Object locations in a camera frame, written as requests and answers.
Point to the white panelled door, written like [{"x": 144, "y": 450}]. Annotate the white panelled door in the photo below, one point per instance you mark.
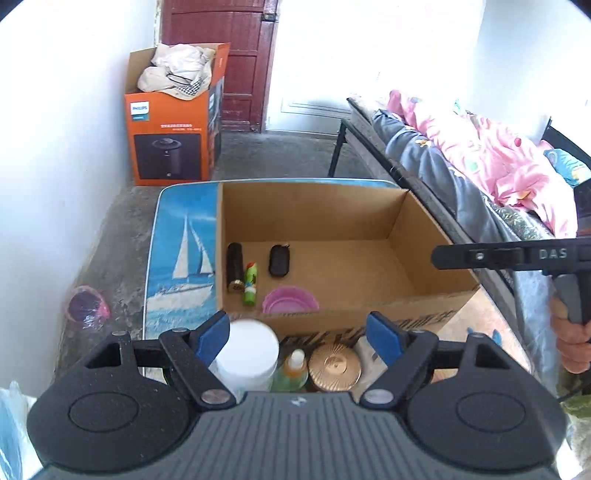
[{"x": 304, "y": 110}]

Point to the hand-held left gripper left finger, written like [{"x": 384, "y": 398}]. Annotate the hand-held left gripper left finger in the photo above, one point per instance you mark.
[{"x": 212, "y": 337}]

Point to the green lip balm stick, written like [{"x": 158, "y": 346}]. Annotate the green lip balm stick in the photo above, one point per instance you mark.
[{"x": 250, "y": 284}]

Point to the black bed frame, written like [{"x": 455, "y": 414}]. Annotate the black bed frame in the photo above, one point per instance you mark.
[{"x": 341, "y": 134}]

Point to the beige crumpled cloth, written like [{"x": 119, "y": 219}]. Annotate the beige crumpled cloth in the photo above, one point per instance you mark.
[{"x": 178, "y": 69}]

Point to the black cylindrical tube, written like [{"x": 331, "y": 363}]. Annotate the black cylindrical tube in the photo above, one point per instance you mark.
[{"x": 235, "y": 265}]

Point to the black jar with gold lid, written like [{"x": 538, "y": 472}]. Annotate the black jar with gold lid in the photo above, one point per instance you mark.
[{"x": 334, "y": 367}]

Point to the white supplement bottle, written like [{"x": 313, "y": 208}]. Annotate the white supplement bottle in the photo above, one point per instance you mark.
[{"x": 249, "y": 350}]

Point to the blue plastic bag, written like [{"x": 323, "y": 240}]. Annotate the blue plastic bag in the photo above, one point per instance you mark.
[{"x": 14, "y": 429}]

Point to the purple ball in plastic bag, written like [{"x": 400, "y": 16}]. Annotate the purple ball in plastic bag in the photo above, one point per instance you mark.
[{"x": 85, "y": 307}]

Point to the dark red wooden door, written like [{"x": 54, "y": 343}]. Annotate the dark red wooden door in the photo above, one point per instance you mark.
[{"x": 240, "y": 60}]

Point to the grey blanket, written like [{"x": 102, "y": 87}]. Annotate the grey blanket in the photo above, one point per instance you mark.
[{"x": 434, "y": 161}]

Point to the brown cardboard box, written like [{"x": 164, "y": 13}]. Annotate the brown cardboard box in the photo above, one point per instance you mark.
[{"x": 346, "y": 207}]

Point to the black key fob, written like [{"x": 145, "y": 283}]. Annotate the black key fob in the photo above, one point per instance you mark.
[{"x": 279, "y": 261}]

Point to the pink quilt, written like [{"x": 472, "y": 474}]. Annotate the pink quilt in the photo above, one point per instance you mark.
[{"x": 485, "y": 157}]

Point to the person's right hand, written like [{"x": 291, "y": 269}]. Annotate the person's right hand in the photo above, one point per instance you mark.
[{"x": 572, "y": 346}]

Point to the white charger plug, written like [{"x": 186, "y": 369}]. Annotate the white charger plug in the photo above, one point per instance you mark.
[{"x": 369, "y": 362}]

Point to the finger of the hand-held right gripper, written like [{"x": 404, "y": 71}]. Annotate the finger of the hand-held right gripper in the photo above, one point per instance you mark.
[{"x": 461, "y": 256}]

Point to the green dropper bottle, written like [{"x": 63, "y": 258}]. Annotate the green dropper bottle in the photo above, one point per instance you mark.
[{"x": 292, "y": 374}]

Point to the pink plastic bowl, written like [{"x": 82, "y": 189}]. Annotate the pink plastic bowl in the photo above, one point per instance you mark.
[{"x": 291, "y": 300}]

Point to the orange appliance carton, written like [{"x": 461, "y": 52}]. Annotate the orange appliance carton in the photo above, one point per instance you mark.
[{"x": 166, "y": 138}]

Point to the person's right forearm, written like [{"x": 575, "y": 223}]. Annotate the person's right forearm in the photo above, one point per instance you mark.
[{"x": 577, "y": 392}]

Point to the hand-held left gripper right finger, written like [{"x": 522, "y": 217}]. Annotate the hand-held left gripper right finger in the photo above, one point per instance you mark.
[{"x": 383, "y": 337}]

